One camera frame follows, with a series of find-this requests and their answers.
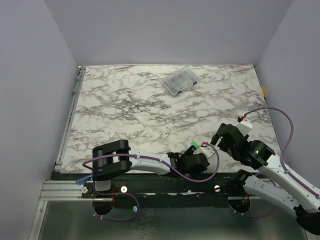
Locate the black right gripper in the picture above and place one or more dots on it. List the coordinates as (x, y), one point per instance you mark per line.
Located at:
(225, 136)

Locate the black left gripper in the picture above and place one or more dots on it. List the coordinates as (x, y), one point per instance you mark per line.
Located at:
(189, 152)

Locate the green key tag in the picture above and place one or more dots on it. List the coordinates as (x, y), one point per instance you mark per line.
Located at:
(193, 143)

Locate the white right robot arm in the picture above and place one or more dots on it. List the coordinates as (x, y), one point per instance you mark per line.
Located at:
(294, 193)

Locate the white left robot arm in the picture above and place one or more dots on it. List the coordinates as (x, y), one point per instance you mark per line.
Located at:
(106, 169)

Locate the clear plastic organizer box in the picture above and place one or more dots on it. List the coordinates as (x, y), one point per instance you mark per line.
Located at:
(179, 81)

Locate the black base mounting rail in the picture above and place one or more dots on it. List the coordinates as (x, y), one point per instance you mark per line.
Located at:
(154, 191)

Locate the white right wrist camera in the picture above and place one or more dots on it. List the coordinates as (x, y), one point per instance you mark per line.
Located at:
(243, 123)

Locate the aluminium extrusion frame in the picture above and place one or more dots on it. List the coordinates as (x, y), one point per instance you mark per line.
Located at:
(59, 190)

